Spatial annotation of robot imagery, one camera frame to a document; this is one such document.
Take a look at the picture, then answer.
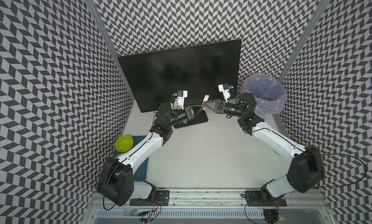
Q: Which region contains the aluminium corner post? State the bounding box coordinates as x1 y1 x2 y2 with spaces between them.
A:
83 0 134 98
278 0 332 83

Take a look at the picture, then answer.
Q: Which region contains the pink sticky strip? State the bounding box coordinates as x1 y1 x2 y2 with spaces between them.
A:
203 95 210 102

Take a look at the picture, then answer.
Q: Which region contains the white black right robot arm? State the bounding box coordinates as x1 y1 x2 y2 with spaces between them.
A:
203 93 325 203

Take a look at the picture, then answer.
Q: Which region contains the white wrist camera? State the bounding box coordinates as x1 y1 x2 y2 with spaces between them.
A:
171 90 188 110
218 83 234 102

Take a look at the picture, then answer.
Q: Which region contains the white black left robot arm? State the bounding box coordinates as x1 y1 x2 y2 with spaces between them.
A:
97 103 204 206

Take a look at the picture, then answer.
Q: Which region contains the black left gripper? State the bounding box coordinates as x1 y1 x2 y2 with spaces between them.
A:
167 104 204 127

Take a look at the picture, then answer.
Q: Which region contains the blue bin with plastic liner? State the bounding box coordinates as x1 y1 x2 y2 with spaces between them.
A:
240 74 288 119

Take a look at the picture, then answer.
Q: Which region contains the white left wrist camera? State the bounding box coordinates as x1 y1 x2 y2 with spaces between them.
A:
171 90 188 110

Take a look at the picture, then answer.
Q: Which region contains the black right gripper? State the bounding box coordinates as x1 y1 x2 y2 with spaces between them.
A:
202 99 245 117

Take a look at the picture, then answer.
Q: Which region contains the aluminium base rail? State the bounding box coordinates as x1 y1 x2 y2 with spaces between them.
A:
81 188 337 224

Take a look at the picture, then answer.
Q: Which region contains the lime green bowl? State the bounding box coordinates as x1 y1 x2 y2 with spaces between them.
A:
115 135 134 153

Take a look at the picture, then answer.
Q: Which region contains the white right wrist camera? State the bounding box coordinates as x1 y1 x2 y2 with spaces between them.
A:
218 83 234 102

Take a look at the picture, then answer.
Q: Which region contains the black computer monitor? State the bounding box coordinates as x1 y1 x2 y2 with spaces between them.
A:
118 40 242 128

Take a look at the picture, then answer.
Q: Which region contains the aluminium corner post left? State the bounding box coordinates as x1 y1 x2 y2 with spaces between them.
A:
83 0 134 98

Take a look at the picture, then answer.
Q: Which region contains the aluminium corner post right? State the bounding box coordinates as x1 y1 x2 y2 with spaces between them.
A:
278 0 332 83

